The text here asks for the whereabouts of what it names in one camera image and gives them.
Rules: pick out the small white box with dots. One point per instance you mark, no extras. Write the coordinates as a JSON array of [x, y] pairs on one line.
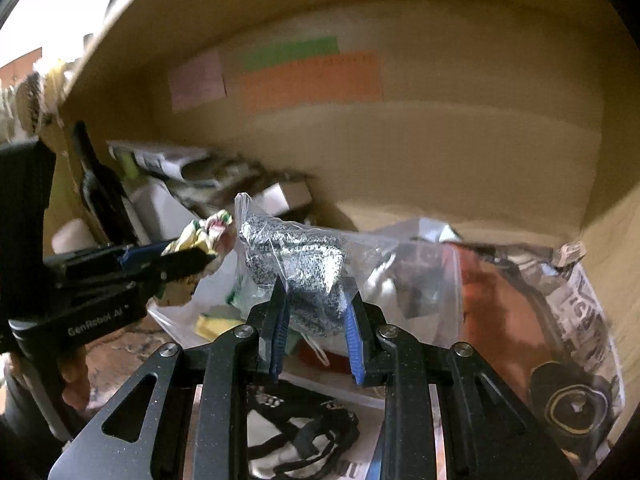
[[287, 197]]

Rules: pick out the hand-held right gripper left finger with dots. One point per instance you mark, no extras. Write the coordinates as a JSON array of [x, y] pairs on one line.
[[277, 345]]

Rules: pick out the person's left hand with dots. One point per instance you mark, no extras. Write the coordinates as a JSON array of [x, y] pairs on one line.
[[75, 385]]

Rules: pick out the white plastic container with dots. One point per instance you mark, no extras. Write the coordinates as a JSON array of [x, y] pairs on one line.
[[150, 210]]

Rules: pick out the large cardboard box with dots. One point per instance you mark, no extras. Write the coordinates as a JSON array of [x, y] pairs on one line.
[[450, 160]]

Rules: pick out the green paper label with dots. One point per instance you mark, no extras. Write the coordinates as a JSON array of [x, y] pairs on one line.
[[292, 52]]

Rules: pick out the clear bag with white items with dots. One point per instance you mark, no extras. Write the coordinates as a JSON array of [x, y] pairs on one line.
[[400, 280]]

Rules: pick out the white printed carton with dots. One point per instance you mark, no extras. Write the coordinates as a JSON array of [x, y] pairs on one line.
[[160, 157]]

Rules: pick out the floral printed cloth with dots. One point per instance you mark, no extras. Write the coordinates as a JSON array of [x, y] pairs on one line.
[[210, 232]]

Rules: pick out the clear bag with grey cloth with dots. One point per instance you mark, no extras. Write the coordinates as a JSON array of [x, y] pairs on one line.
[[295, 265]]

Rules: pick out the yellow sponge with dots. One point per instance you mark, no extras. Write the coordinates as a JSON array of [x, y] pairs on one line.
[[215, 324]]

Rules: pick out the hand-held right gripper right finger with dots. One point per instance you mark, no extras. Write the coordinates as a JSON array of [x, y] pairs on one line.
[[355, 350]]

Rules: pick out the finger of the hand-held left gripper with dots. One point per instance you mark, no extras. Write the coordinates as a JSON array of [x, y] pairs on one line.
[[142, 256], [187, 262]]

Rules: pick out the pink paper label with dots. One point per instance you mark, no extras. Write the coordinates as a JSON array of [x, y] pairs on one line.
[[197, 82]]

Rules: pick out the black bottle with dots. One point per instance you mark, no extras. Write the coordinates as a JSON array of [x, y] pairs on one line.
[[100, 185]]

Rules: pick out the orange paper label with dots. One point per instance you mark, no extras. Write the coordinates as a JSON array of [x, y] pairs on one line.
[[310, 85]]

